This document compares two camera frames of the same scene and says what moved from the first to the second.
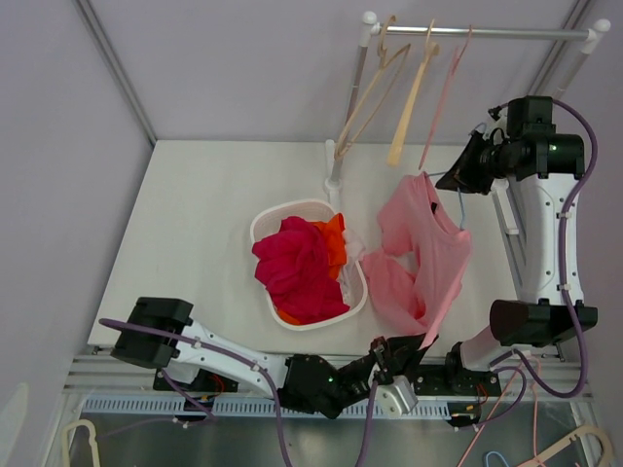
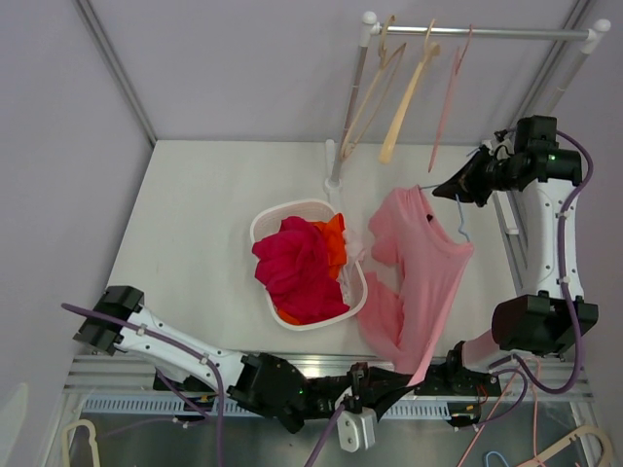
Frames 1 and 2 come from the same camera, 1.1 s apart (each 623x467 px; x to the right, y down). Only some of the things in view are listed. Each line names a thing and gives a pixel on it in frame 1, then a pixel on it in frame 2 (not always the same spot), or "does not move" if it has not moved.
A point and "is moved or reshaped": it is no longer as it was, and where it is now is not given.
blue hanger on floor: x=490 y=452 does not move
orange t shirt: x=333 y=229 does not move
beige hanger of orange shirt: x=432 y=50 is moved or reshaped
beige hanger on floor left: x=91 y=436 does not move
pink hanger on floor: x=537 y=359 does not move
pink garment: x=416 y=278 is moved or reshaped
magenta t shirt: x=293 y=265 does not move
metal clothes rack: x=371 y=28 does not move
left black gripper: x=397 y=356 -> x=376 y=390
